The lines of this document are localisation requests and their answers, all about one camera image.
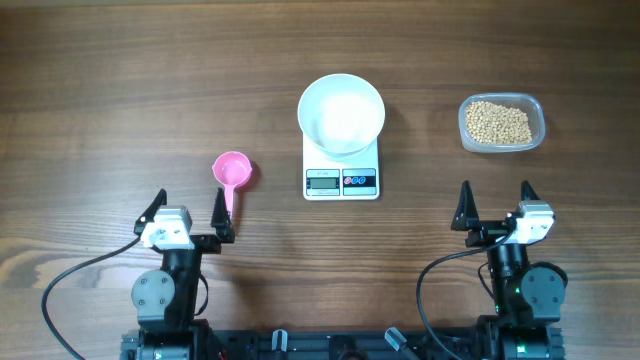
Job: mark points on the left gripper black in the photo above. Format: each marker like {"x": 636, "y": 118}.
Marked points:
{"x": 219, "y": 222}

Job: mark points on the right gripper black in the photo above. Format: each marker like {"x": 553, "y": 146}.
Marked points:
{"x": 467, "y": 219}

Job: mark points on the pink measuring scoop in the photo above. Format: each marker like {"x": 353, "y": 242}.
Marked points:
{"x": 232, "y": 170}

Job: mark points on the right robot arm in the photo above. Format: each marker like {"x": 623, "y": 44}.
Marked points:
{"x": 528, "y": 296}

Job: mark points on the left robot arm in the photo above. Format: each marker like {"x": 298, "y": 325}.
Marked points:
{"x": 165, "y": 299}

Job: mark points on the white digital kitchen scale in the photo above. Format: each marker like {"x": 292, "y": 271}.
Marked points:
{"x": 350, "y": 178}

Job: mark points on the white bowl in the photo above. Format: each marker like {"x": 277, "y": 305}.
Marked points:
{"x": 341, "y": 114}

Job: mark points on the clear plastic container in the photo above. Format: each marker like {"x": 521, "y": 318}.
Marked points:
{"x": 520, "y": 101}

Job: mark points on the pile of soybeans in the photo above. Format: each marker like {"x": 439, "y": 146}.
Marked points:
{"x": 490, "y": 123}

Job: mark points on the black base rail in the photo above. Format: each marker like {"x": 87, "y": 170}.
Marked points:
{"x": 466, "y": 343}

